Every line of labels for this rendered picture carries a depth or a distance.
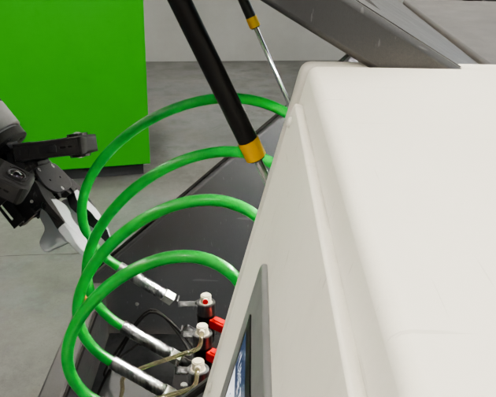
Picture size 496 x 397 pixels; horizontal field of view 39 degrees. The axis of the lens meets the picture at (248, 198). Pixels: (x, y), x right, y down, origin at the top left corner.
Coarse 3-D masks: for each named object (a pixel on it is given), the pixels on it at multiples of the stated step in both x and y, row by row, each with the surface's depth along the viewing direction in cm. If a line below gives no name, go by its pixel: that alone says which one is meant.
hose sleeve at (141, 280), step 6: (120, 264) 103; (138, 276) 104; (144, 276) 104; (132, 282) 104; (138, 282) 104; (144, 282) 104; (150, 282) 104; (144, 288) 104; (150, 288) 104; (156, 288) 104; (162, 288) 105; (156, 294) 104; (162, 294) 104
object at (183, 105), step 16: (208, 96) 93; (240, 96) 92; (256, 96) 93; (160, 112) 93; (176, 112) 94; (128, 128) 95; (144, 128) 95; (112, 144) 95; (96, 160) 97; (96, 176) 98; (80, 192) 98; (80, 208) 99; (80, 224) 100
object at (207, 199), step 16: (160, 208) 81; (176, 208) 81; (240, 208) 81; (128, 224) 82; (144, 224) 82; (112, 240) 83; (96, 256) 84; (80, 288) 86; (80, 304) 87; (80, 336) 89; (96, 352) 90; (112, 368) 90; (128, 368) 91; (144, 384) 91; (160, 384) 92
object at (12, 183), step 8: (0, 160) 86; (0, 168) 84; (8, 168) 84; (16, 168) 85; (0, 176) 83; (8, 176) 83; (16, 176) 84; (24, 176) 85; (32, 176) 86; (0, 184) 83; (8, 184) 83; (16, 184) 83; (24, 184) 84; (32, 184) 86; (0, 192) 83; (8, 192) 83; (16, 192) 83; (24, 192) 84; (8, 200) 84; (16, 200) 84
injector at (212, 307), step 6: (198, 300) 106; (198, 306) 105; (204, 306) 105; (210, 306) 105; (198, 312) 105; (204, 312) 105; (210, 312) 105; (198, 318) 106; (204, 318) 105; (210, 318) 106; (186, 330) 107; (192, 330) 107
